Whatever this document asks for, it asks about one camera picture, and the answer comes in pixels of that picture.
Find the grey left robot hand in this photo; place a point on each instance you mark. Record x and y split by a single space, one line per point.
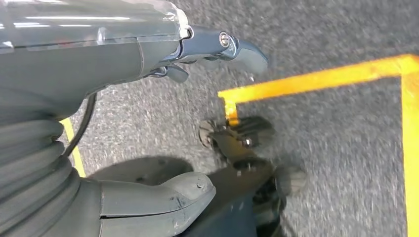
82 59

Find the yellow floor tape square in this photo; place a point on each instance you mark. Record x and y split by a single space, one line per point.
327 77
73 147

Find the black robot foot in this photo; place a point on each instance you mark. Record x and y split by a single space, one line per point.
255 130

